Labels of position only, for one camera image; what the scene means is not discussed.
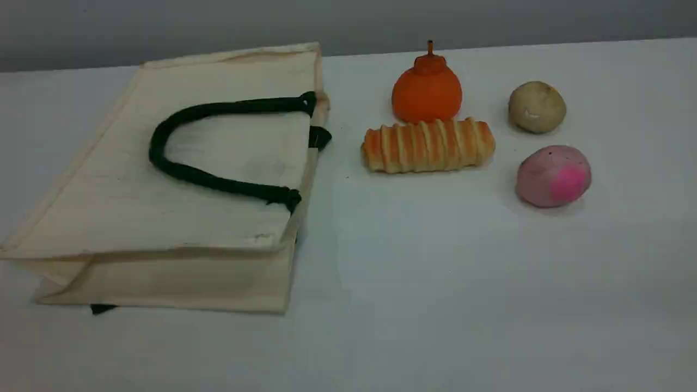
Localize beige round potato toy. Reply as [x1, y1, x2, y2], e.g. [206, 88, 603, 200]
[508, 81, 567, 134]

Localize pink round fruit toy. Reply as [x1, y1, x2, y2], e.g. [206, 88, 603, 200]
[516, 144, 592, 209]

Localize orange fruit toy with stem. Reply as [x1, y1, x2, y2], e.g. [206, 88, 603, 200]
[391, 39, 463, 124]

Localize white canvas bag green handles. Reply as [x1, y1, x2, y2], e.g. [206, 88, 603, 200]
[0, 42, 333, 316]

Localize long striped bread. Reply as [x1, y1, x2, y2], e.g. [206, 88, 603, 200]
[360, 117, 496, 175]

